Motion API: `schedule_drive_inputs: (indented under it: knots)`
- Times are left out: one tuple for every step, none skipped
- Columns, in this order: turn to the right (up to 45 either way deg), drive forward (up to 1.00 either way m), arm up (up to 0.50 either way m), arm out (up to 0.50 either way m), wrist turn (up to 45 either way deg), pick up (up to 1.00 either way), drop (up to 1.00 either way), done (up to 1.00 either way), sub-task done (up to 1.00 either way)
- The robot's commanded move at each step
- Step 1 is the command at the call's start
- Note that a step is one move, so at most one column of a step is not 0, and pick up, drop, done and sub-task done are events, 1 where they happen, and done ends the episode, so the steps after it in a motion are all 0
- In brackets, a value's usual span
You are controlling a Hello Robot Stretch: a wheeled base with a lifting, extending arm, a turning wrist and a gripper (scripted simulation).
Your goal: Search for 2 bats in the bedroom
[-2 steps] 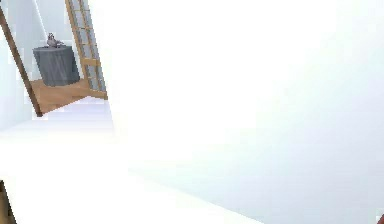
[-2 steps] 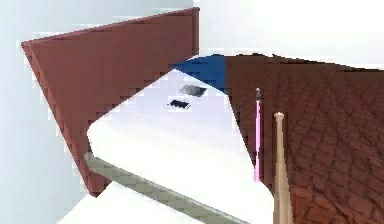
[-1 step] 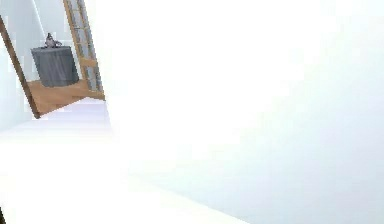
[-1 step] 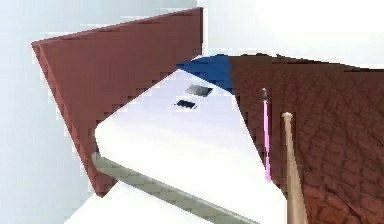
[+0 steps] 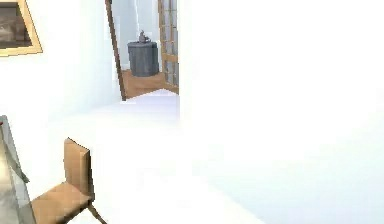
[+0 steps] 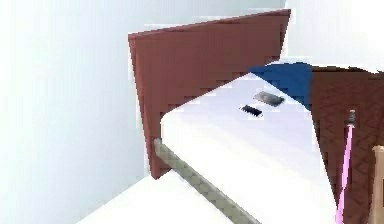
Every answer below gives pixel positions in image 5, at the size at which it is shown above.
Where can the small grey figurine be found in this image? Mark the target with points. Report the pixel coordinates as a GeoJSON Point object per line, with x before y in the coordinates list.
{"type": "Point", "coordinates": [143, 37]}

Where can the wooden framed wall picture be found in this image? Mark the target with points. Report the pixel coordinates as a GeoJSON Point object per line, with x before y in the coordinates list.
{"type": "Point", "coordinates": [13, 26]}

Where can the light wooden chair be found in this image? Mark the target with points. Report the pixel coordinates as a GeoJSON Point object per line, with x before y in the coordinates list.
{"type": "Point", "coordinates": [75, 180]}

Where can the grey round bin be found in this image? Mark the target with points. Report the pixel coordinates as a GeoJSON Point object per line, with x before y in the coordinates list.
{"type": "Point", "coordinates": [143, 59]}

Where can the wooden glass panel door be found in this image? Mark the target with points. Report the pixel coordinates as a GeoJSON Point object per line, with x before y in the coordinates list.
{"type": "Point", "coordinates": [169, 46]}

